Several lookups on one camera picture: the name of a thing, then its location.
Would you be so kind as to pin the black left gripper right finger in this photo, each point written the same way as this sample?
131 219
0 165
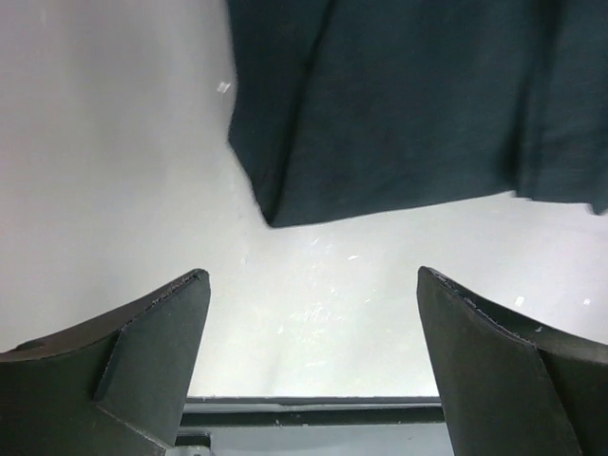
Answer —
509 384

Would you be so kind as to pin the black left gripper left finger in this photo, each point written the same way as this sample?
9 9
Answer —
115 384

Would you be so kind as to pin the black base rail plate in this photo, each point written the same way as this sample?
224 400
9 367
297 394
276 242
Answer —
313 426

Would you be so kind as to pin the black t-shirt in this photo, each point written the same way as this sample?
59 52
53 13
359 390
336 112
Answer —
350 108

